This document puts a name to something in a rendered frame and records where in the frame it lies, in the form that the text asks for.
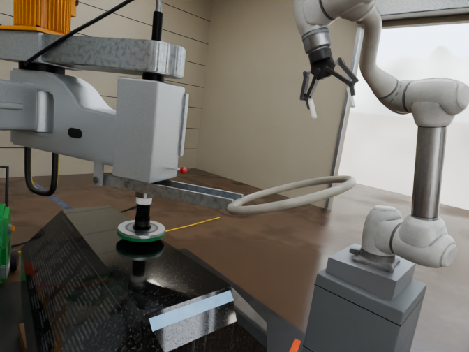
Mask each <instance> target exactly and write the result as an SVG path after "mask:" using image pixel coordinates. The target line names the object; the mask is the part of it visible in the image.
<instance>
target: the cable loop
mask: <svg viewBox="0 0 469 352"><path fill-rule="evenodd" d="M58 174H59V154H55V153H52V178H51V185H50V189H49V191H43V190H40V189H38V188H36V187H35V186H34V183H33V181H32V176H31V148H30V147H24V176H25V182H26V185H27V188H28V189H29V190H30V191H31V192H32V193H34V194H37V195H39V196H51V195H52V194H54V192H55V191H56V189H57V182H58Z"/></svg>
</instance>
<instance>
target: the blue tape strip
mask: <svg viewBox="0 0 469 352"><path fill-rule="evenodd" d="M233 300H234V299H233V297H232V294H231V292H230V291H226V292H224V293H220V294H218V295H215V296H212V297H210V298H206V299H204V300H201V301H198V302H194V303H193V304H190V305H186V306H184V307H181V308H178V309H175V310H172V311H169V312H167V313H164V314H161V315H158V316H155V317H153V318H149V321H150V324H151V329H152V332H153V331H155V330H158V329H160V328H164V327H165V326H168V325H171V324H173V323H176V322H178V321H182V320H184V319H186V318H189V317H192V316H194V315H197V314H200V313H202V312H204V311H207V310H210V309H213V308H215V307H218V306H220V305H224V304H225V303H228V302H231V301H233Z"/></svg>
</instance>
